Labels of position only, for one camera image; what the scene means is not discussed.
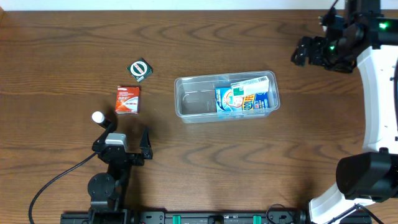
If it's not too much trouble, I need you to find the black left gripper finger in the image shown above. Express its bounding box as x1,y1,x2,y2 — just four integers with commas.
139,126,153,159
96,122,117,144

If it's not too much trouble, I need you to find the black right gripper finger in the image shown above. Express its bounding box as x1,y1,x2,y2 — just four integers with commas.
290,37,312,66
308,36,326,66

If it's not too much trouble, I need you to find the white capped dark bottle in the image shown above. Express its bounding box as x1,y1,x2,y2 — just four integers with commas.
91,111,111,129

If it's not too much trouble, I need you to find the red medicine box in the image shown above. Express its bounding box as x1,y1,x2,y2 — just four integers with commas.
115,86,141,114

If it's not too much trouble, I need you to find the white green box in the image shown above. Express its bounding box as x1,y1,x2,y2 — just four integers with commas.
231,76,269,96

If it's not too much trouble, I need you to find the blue cool fever box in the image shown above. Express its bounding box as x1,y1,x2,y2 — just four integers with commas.
215,87,269,114

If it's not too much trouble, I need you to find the small green square box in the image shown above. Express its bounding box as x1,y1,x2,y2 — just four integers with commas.
127,58,153,83

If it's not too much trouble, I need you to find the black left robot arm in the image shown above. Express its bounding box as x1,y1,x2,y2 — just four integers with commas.
88,124,153,212

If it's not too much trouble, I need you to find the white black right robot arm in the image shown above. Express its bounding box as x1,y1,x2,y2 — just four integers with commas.
291,0,397,223

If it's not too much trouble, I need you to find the clear plastic container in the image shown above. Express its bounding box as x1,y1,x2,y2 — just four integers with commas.
174,71,280,123

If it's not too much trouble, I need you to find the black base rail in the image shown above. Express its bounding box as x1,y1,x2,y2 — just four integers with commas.
60,207,373,224

